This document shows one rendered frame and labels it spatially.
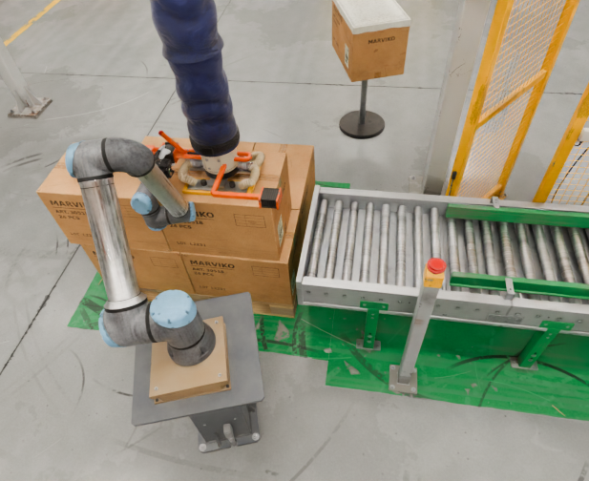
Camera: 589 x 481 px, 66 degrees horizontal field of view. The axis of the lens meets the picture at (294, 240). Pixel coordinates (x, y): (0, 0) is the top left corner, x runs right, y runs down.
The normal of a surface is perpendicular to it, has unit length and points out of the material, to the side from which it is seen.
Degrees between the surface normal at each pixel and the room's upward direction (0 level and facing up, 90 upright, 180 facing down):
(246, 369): 0
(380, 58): 90
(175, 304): 4
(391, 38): 90
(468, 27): 91
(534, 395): 0
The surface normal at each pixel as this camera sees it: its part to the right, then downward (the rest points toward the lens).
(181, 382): -0.12, -0.69
